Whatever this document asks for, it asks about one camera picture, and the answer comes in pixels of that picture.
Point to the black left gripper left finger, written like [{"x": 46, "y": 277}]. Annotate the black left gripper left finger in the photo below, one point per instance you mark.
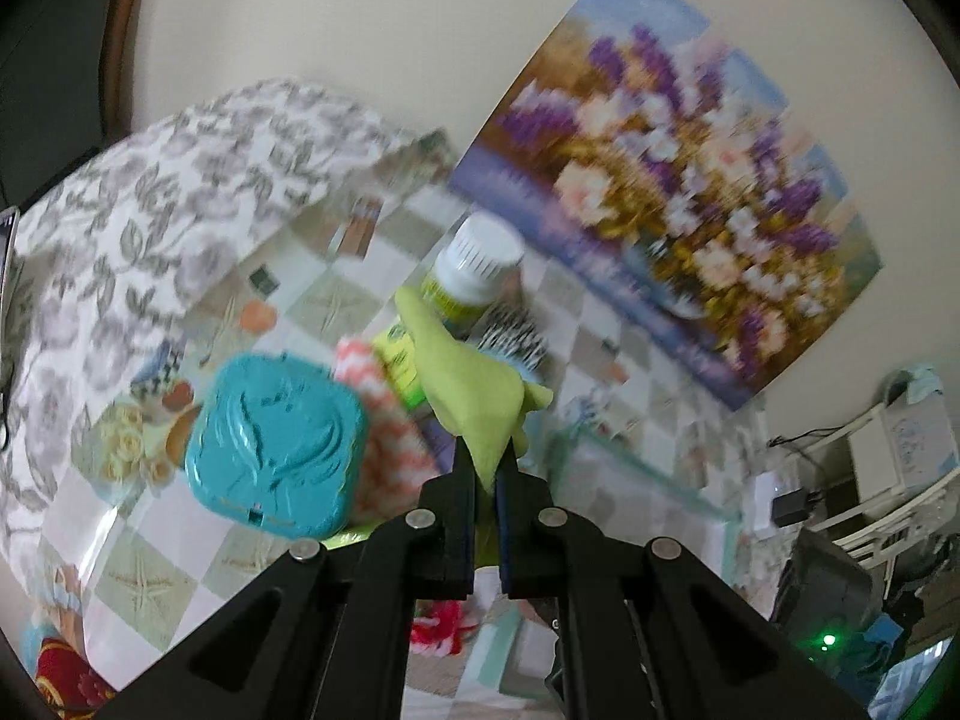
[{"x": 445, "y": 553}]

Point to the grey floral tablecloth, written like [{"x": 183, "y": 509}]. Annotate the grey floral tablecloth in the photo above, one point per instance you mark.
[{"x": 111, "y": 258}]

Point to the green paper packet box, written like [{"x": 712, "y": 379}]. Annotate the green paper packet box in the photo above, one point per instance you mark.
[{"x": 395, "y": 349}]

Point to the black white leopard scrunchie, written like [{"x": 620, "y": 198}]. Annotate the black white leopard scrunchie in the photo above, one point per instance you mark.
[{"x": 509, "y": 333}]

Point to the red floral fabric item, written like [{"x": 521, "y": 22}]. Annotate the red floral fabric item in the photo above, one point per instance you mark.
[{"x": 442, "y": 628}]

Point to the white shelf rack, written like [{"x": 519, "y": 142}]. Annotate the white shelf rack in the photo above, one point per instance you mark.
[{"x": 905, "y": 470}]

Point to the teal embossed tin box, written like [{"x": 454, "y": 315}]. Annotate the teal embossed tin box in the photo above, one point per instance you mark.
[{"x": 277, "y": 447}]

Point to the pink white chevron sponge cloth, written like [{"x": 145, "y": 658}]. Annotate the pink white chevron sponge cloth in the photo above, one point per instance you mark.
[{"x": 396, "y": 461}]

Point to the floral vase painting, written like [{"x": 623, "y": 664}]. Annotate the floral vase painting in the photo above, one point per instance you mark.
[{"x": 660, "y": 164}]

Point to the checkered printed tablecloth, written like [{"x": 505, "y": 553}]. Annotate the checkered printed tablecloth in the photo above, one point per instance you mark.
[{"x": 133, "y": 561}]

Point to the white capped supplement bottle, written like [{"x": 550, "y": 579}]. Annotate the white capped supplement bottle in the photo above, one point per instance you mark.
[{"x": 469, "y": 274}]

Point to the clear green rimmed tray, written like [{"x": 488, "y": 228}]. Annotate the clear green rimmed tray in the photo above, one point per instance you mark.
[{"x": 598, "y": 479}]

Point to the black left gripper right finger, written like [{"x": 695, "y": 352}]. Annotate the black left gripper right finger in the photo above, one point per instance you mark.
[{"x": 532, "y": 554}]

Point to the black power adapter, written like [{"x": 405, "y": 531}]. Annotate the black power adapter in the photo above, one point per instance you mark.
[{"x": 790, "y": 508}]

